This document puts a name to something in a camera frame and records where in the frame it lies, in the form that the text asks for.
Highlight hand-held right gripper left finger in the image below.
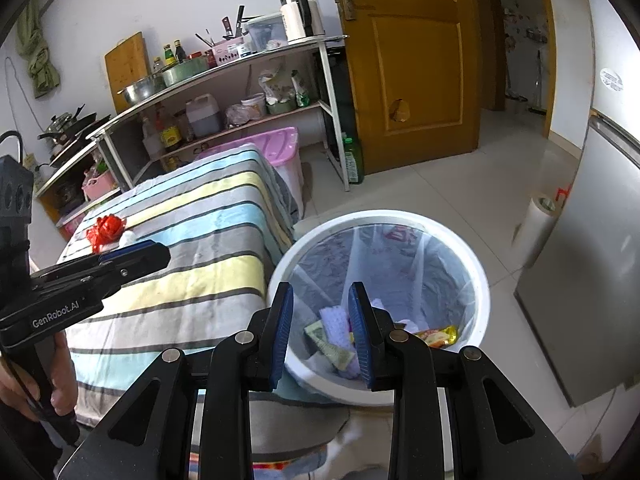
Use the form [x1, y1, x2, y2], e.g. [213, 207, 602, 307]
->
[52, 281, 296, 480]

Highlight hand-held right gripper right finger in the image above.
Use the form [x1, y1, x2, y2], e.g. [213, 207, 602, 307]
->
[347, 281, 583, 480]

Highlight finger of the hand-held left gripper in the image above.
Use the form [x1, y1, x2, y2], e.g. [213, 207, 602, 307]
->
[30, 240, 160, 282]
[75, 244, 171, 302]

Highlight red wrapper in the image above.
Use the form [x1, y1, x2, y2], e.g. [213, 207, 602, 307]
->
[86, 214, 126, 253]

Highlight green paper packet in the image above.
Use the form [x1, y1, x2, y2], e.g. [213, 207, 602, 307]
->
[305, 321, 357, 372]

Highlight yellow snack wrapper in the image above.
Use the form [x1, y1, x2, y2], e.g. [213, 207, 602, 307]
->
[412, 326, 459, 349]

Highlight white round trash bin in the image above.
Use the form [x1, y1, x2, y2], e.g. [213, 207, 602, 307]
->
[265, 210, 491, 408]

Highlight person's left hand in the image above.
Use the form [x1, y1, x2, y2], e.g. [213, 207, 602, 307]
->
[0, 332, 78, 421]

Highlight pink plastic basket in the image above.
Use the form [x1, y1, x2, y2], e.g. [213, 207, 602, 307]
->
[82, 170, 123, 203]

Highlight striped table cloth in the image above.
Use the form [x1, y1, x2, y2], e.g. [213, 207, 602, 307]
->
[55, 142, 301, 428]

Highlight translucent bin liner bag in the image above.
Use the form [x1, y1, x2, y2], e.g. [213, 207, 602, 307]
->
[282, 225, 476, 386]

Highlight grey cloth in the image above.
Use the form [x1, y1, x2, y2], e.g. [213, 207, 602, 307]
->
[250, 400, 351, 463]

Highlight low white shelf rack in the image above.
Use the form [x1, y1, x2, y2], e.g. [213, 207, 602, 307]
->
[34, 135, 123, 228]

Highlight white plastic vinegar bottle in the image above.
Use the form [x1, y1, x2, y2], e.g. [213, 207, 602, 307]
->
[141, 117, 165, 159]

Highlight yellow label sauce bottle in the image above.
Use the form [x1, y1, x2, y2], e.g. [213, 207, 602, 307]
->
[159, 117, 182, 151]

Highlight black wok with lid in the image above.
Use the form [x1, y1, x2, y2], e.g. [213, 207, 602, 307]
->
[37, 105, 98, 152]

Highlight white plastic oil jug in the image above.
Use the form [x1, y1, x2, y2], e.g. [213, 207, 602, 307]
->
[186, 94, 222, 138]

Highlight steel mixing bowl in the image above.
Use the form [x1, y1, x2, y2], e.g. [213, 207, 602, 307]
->
[117, 74, 166, 107]

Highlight green plastic bottle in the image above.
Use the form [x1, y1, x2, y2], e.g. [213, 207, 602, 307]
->
[342, 137, 365, 184]

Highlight clear knotted plastic bag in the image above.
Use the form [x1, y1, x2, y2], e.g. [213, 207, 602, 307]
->
[224, 104, 251, 128]

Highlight wooden cutting board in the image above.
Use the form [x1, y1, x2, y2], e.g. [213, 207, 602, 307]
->
[104, 31, 152, 113]

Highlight pink lidded storage box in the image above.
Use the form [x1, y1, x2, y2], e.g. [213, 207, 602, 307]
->
[195, 126, 306, 221]

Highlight green enamel basin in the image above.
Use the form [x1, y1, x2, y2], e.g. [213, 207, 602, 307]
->
[161, 56, 210, 87]

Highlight white paper roll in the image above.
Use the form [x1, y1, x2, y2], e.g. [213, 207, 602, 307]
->
[511, 196, 557, 271]

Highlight green hanging cloth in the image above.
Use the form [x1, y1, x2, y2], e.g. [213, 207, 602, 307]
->
[15, 0, 62, 99]

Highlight white crumpled plastic bag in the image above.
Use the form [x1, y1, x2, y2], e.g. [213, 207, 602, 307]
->
[257, 67, 296, 106]

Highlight pink utensil basket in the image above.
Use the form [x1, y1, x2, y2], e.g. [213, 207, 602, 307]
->
[210, 40, 247, 66]

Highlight green food packet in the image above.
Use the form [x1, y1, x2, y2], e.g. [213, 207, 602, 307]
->
[290, 71, 313, 108]

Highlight silver refrigerator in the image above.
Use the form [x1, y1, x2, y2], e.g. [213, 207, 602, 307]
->
[515, 0, 640, 408]

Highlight white metal shelf rack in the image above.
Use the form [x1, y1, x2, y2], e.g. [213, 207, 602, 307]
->
[87, 34, 351, 193]

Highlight clear plastic container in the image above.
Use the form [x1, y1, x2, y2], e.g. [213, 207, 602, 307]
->
[245, 12, 287, 53]

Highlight brown cardboard box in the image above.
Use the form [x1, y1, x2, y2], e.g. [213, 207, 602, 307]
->
[570, 435, 617, 480]

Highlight brown wooden door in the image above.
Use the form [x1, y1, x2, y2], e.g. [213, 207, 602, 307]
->
[327, 0, 483, 176]

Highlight white thermos flask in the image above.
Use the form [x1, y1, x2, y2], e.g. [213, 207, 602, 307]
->
[280, 2, 307, 43]

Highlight black steel electric kettle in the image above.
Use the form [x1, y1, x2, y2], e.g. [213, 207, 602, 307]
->
[279, 0, 326, 38]

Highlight white round fridge sticker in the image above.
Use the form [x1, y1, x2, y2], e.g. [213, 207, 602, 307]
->
[599, 67, 626, 92]

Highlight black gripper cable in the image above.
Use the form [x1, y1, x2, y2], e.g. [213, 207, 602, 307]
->
[0, 131, 26, 162]

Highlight mop with long handle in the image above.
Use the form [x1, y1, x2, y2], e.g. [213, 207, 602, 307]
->
[527, 50, 547, 116]

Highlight brass door handle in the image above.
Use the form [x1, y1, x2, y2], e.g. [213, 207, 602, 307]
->
[338, 0, 374, 21]

